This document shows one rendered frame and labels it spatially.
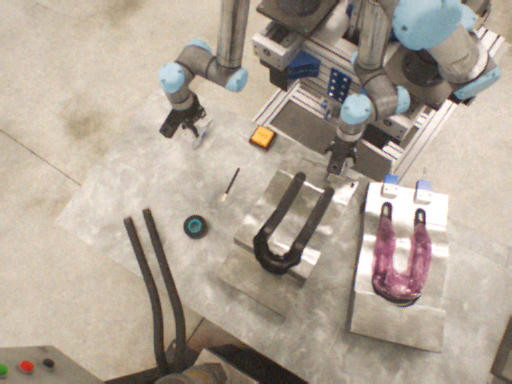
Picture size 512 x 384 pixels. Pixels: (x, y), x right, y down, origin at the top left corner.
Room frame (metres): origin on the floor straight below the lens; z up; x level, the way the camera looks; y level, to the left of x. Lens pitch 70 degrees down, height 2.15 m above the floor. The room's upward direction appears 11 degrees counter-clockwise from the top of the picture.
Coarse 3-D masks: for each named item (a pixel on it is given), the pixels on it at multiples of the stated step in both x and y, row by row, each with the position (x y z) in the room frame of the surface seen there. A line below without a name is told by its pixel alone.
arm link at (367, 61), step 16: (368, 0) 0.65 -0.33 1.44; (368, 16) 0.65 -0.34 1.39; (384, 16) 0.63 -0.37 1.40; (368, 32) 0.65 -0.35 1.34; (384, 32) 0.64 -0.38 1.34; (368, 48) 0.64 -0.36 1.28; (384, 48) 0.64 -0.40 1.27; (352, 64) 0.70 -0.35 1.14; (368, 64) 0.64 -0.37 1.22; (368, 80) 0.62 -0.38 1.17
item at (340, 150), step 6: (336, 138) 0.53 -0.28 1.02; (336, 144) 0.51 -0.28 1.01; (342, 144) 0.51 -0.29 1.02; (348, 144) 0.50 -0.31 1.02; (336, 150) 0.50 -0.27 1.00; (342, 150) 0.49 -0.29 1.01; (348, 150) 0.49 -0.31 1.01; (330, 156) 0.49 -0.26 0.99; (336, 156) 0.48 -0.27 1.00; (342, 156) 0.48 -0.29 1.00; (330, 162) 0.47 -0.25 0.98; (336, 162) 0.47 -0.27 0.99; (342, 162) 0.46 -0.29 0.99; (330, 168) 0.45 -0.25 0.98; (336, 168) 0.45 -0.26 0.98; (336, 174) 0.43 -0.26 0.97
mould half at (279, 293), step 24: (288, 168) 0.52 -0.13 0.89; (264, 192) 0.45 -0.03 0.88; (312, 192) 0.42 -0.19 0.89; (336, 192) 0.40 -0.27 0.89; (264, 216) 0.36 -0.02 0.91; (288, 216) 0.35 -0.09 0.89; (336, 216) 0.32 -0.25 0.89; (240, 240) 0.29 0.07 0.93; (288, 240) 0.26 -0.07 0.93; (312, 240) 0.25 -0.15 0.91; (240, 264) 0.23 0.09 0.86; (312, 264) 0.18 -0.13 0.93; (240, 288) 0.15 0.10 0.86; (264, 288) 0.14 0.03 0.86; (288, 288) 0.13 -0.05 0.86; (288, 312) 0.06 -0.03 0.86
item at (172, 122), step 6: (174, 114) 0.72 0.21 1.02; (180, 114) 0.71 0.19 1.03; (186, 114) 0.72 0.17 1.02; (168, 120) 0.71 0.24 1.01; (174, 120) 0.70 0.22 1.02; (180, 120) 0.70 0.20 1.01; (162, 126) 0.70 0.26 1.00; (168, 126) 0.70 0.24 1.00; (174, 126) 0.69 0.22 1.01; (162, 132) 0.68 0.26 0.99; (168, 132) 0.68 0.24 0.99; (174, 132) 0.68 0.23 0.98
